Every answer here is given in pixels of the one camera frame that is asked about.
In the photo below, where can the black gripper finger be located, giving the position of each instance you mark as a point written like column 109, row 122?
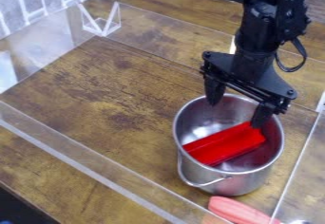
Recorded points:
column 263, row 114
column 215, row 90

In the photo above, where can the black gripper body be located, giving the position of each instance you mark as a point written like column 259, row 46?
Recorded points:
column 248, row 72

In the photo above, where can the silver metal pot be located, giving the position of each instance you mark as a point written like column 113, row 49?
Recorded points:
column 243, row 174

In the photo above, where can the red plastic block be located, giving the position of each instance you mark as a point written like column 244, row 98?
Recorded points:
column 227, row 144

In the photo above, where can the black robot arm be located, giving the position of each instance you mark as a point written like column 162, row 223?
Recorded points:
column 271, row 23

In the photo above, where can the clear acrylic right barrier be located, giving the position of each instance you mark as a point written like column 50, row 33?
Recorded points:
column 303, row 199

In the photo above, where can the clear acrylic barrier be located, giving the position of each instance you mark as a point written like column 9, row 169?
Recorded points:
column 303, row 199
column 144, row 191

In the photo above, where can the clear acrylic front barrier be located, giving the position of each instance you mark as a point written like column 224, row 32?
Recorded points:
column 144, row 191

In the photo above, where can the orange handled tool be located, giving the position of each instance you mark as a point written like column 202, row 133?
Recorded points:
column 237, row 212

